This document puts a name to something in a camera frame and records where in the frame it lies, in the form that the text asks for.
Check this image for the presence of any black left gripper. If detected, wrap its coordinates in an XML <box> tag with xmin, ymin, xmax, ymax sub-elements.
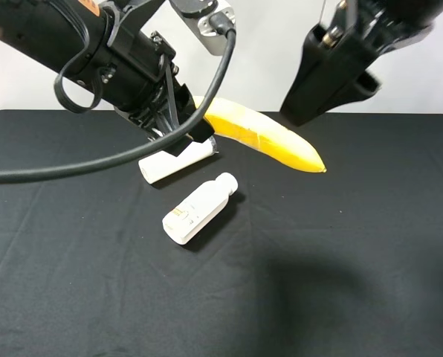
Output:
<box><xmin>106</xmin><ymin>31</ymin><xmax>214</xmax><ymax>157</ymax></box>

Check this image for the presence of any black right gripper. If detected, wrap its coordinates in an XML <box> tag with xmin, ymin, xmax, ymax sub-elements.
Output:
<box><xmin>281</xmin><ymin>0</ymin><xmax>443</xmax><ymax>126</ymax></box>

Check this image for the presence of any yellow banana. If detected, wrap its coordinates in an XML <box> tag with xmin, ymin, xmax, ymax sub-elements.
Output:
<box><xmin>204</xmin><ymin>97</ymin><xmax>326</xmax><ymax>173</ymax></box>

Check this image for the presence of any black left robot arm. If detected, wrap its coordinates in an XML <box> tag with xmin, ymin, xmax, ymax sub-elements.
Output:
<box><xmin>0</xmin><ymin>1</ymin><xmax>213</xmax><ymax>155</ymax></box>

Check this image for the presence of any white cylinder tube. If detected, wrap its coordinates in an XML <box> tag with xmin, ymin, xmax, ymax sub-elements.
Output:
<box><xmin>138</xmin><ymin>136</ymin><xmax>218</xmax><ymax>184</ymax></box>

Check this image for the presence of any white plastic bottle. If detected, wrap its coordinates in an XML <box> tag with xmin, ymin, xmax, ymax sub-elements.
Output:
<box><xmin>162</xmin><ymin>173</ymin><xmax>238</xmax><ymax>245</ymax></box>

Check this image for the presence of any black tablecloth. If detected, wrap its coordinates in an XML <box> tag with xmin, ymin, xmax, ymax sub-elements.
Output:
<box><xmin>0</xmin><ymin>114</ymin><xmax>443</xmax><ymax>356</ymax></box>

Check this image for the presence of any thick black cable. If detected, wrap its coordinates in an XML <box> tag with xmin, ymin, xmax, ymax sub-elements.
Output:
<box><xmin>0</xmin><ymin>10</ymin><xmax>238</xmax><ymax>185</ymax></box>

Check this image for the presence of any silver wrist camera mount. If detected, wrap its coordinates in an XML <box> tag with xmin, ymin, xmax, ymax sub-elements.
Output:
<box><xmin>169</xmin><ymin>0</ymin><xmax>236</xmax><ymax>56</ymax></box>

